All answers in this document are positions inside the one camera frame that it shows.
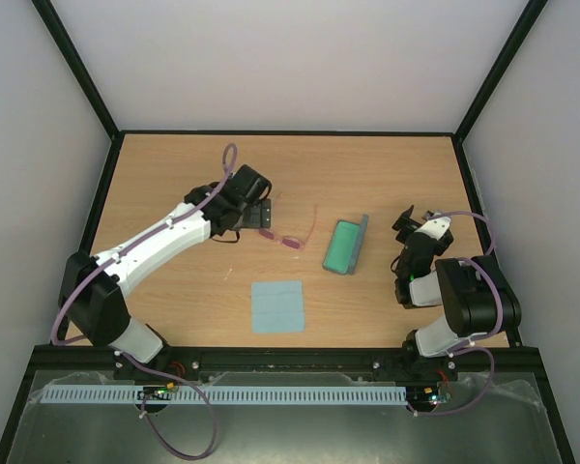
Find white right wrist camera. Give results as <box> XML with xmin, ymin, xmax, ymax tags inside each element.
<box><xmin>419</xmin><ymin>211</ymin><xmax>452</xmax><ymax>240</ymax></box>

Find pink sunglasses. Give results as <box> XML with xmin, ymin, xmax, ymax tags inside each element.
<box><xmin>256</xmin><ymin>203</ymin><xmax>320</xmax><ymax>252</ymax></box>

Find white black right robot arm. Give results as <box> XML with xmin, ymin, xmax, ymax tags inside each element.
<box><xmin>391</xmin><ymin>207</ymin><xmax>521</xmax><ymax>381</ymax></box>

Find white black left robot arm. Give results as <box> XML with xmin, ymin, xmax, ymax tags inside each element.
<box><xmin>59</xmin><ymin>164</ymin><xmax>272</xmax><ymax>370</ymax></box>

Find light blue cleaning cloth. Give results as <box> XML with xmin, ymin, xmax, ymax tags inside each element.
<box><xmin>251</xmin><ymin>280</ymin><xmax>305</xmax><ymax>334</ymax></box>

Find black frame corner post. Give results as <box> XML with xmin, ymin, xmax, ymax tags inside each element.
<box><xmin>454</xmin><ymin>0</ymin><xmax>548</xmax><ymax>143</ymax></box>

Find black front mounting rail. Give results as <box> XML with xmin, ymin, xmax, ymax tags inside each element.
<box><xmin>28</xmin><ymin>343</ymin><xmax>542</xmax><ymax>383</ymax></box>

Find black left rear frame post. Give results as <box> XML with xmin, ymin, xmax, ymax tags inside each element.
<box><xmin>32</xmin><ymin>0</ymin><xmax>121</xmax><ymax>140</ymax></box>

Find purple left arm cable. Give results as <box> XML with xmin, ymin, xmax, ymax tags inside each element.
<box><xmin>50</xmin><ymin>142</ymin><xmax>238</xmax><ymax>459</ymax></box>

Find grey-green glasses case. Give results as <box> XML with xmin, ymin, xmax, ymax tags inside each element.
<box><xmin>322</xmin><ymin>215</ymin><xmax>369</xmax><ymax>276</ymax></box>

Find light blue slotted cable duct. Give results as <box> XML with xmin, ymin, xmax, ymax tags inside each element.
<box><xmin>40</xmin><ymin>385</ymin><xmax>407</xmax><ymax>406</ymax></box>

